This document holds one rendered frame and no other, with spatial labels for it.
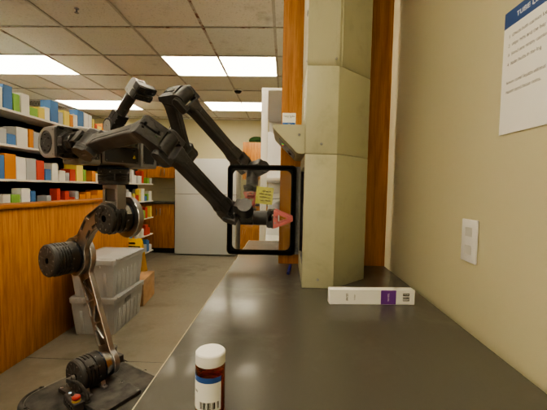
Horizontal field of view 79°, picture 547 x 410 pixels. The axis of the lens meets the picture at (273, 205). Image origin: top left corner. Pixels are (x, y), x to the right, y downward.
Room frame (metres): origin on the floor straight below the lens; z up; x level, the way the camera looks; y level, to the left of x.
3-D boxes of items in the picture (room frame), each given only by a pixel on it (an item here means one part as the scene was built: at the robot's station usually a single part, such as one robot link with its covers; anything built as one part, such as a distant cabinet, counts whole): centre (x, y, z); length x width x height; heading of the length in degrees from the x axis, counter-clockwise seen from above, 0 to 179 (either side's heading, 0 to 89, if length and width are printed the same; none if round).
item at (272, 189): (1.46, 0.05, 1.19); 0.30 x 0.01 x 0.40; 90
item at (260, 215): (1.29, 0.04, 1.17); 0.10 x 0.07 x 0.07; 177
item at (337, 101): (1.30, -0.24, 1.33); 0.32 x 0.25 x 0.77; 178
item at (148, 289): (3.63, 1.53, 0.14); 0.41 x 0.32 x 0.28; 4
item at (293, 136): (1.31, -0.05, 1.46); 0.32 x 0.12 x 0.10; 178
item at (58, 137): (1.28, 0.78, 1.45); 0.09 x 0.08 x 0.12; 150
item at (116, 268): (3.02, 1.51, 0.49); 0.60 x 0.42 x 0.33; 178
